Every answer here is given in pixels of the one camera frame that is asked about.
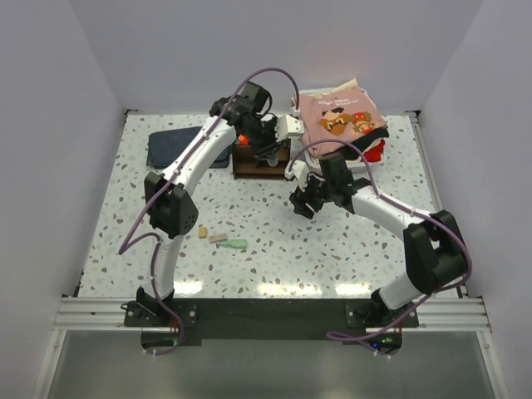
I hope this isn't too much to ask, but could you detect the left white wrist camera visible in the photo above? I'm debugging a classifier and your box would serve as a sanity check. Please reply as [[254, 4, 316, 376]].
[[275, 115, 304, 142]]

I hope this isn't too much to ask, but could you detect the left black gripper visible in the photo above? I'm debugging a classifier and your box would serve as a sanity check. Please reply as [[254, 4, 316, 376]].
[[242, 116, 288, 160]]

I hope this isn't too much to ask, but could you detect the black garment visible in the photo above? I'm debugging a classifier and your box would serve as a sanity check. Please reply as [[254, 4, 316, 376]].
[[338, 128, 389, 161]]

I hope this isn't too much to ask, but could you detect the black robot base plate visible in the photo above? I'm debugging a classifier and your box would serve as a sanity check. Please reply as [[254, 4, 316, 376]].
[[121, 298, 419, 349]]

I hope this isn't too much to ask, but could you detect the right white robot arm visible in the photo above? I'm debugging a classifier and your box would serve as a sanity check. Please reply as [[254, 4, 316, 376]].
[[285, 155, 470, 327]]

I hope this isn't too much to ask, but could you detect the brown wooden desk organizer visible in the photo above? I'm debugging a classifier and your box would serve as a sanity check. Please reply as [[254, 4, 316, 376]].
[[231, 136, 290, 180]]

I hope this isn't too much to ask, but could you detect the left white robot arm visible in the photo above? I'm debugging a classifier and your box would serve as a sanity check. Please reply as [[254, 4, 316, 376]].
[[136, 82, 283, 326]]

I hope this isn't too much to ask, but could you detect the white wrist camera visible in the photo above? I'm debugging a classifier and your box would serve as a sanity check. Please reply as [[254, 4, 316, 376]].
[[284, 160, 310, 190], [275, 115, 304, 142]]

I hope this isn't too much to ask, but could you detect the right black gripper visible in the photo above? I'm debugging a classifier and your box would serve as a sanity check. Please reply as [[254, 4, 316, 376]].
[[289, 172, 335, 219]]

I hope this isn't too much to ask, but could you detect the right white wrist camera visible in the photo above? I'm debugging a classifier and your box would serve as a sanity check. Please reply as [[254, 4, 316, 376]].
[[284, 160, 310, 190]]

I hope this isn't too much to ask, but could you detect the red garment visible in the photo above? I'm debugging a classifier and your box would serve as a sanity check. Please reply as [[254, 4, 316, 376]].
[[363, 139, 386, 163]]

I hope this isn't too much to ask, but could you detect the tan eraser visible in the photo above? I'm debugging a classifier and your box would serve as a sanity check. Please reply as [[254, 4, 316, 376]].
[[208, 234, 228, 243]]

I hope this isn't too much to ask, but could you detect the folded dark blue cloth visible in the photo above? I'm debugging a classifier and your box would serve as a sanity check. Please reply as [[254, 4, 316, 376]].
[[147, 126, 232, 170]]

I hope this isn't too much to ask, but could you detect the pink pixel-print shirt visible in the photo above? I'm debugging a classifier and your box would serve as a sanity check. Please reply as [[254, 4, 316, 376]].
[[297, 78, 388, 157]]

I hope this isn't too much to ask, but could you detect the white laundry basket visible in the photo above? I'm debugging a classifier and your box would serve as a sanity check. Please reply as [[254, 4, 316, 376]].
[[297, 86, 387, 175]]

